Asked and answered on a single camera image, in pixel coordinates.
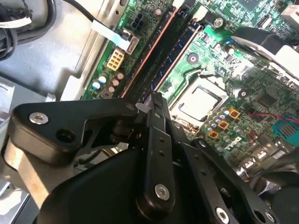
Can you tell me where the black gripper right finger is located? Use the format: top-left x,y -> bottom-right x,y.
160,92 -> 281,224

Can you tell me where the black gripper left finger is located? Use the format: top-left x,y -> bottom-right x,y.
7,91 -> 176,220

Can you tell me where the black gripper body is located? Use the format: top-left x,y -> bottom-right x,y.
35,148 -> 201,224

